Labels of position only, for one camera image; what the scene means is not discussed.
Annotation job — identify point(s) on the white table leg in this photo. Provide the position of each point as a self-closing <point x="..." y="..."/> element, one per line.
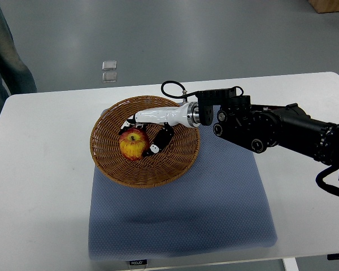
<point x="290" y="264"/>

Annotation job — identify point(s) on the black table label plate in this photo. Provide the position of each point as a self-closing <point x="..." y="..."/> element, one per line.
<point x="137" y="262"/>

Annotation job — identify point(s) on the lower clear floor plate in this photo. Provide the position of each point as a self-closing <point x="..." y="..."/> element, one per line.
<point x="109" y="76"/>

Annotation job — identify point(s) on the person in dark clothes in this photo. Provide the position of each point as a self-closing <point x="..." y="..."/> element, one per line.
<point x="15" y="76"/>

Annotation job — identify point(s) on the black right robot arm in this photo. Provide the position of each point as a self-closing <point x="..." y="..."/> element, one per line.
<point x="258" y="127"/>

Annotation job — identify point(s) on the brown wicker basket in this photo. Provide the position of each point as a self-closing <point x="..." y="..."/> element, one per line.
<point x="170" y="164"/>

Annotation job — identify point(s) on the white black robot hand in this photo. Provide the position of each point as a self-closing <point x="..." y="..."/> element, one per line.
<point x="158" y="124"/>

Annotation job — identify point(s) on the black table control panel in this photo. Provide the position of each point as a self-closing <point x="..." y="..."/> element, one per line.
<point x="334" y="256"/>

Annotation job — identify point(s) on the red yellow apple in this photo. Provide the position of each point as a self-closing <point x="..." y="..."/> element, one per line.
<point x="133" y="143"/>

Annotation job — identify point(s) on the clear floor plate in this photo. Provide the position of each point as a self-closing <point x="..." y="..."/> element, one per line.
<point x="109" y="76"/>
<point x="109" y="65"/>

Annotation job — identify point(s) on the upper clear floor plate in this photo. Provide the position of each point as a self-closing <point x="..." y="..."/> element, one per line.
<point x="109" y="65"/>

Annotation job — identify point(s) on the wooden box corner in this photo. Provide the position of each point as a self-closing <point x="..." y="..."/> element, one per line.
<point x="325" y="6"/>

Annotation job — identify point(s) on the blue grey quilted mat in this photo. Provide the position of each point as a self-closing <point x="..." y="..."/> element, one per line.
<point x="219" y="204"/>

